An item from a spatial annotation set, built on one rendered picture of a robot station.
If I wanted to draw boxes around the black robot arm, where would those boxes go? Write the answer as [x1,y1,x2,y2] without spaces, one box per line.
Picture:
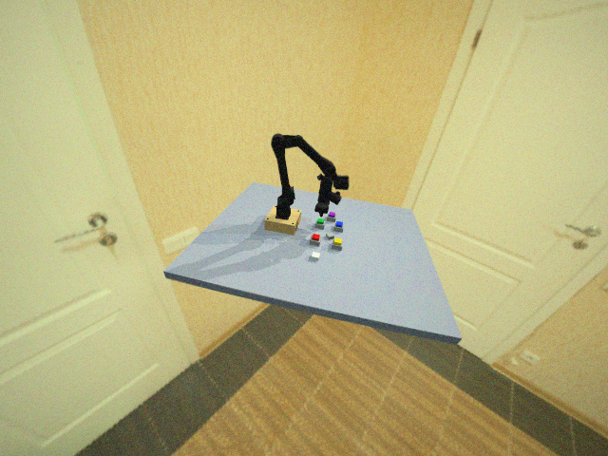
[271,133,350,220]

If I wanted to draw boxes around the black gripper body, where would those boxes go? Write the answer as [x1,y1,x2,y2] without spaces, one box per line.
[314,189,332,214]

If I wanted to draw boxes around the green button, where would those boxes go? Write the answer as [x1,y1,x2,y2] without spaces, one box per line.
[314,218,326,230]

